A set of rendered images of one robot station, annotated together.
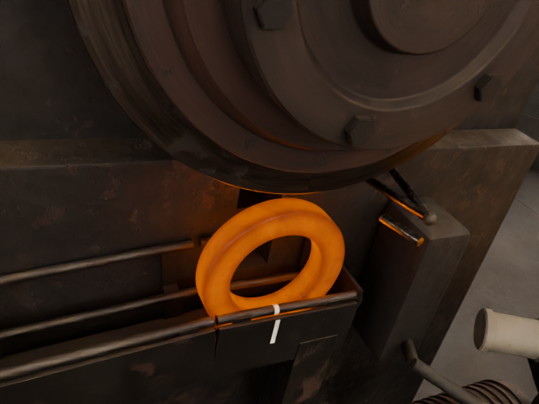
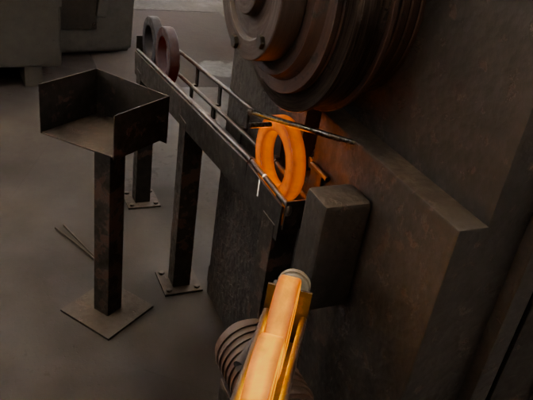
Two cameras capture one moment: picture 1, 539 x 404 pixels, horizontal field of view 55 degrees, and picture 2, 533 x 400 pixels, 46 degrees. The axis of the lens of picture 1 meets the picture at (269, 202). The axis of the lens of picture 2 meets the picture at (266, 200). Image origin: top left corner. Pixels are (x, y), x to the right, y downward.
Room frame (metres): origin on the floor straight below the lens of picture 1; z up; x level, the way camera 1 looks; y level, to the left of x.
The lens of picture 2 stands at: (0.52, -1.23, 1.33)
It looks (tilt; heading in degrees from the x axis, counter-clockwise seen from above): 30 degrees down; 92
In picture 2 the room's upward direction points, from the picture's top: 9 degrees clockwise
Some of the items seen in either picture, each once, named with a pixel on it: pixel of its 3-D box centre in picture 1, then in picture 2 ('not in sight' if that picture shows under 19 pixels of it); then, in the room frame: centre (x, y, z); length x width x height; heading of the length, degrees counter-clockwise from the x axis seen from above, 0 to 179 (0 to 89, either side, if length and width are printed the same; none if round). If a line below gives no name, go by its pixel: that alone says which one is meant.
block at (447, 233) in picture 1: (402, 279); (329, 248); (0.62, -0.22, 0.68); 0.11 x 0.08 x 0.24; 30
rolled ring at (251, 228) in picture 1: (272, 268); (279, 158); (0.49, -0.02, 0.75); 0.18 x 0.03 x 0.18; 120
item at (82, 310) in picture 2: not in sight; (103, 208); (0.01, 0.27, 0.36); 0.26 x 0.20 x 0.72; 155
